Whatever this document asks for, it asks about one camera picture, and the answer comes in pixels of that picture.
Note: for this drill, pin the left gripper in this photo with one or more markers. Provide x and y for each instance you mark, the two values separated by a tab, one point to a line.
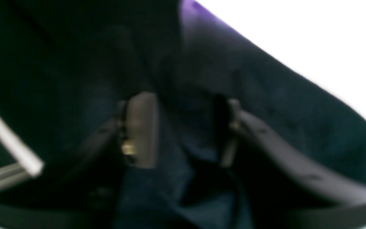
28	165

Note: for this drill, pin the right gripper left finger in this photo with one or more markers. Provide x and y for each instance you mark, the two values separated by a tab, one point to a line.
75	190

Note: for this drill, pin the black T-shirt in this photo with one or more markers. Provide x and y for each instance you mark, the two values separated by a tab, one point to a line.
64	64

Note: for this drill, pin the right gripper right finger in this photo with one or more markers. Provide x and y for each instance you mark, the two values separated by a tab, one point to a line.
287	190

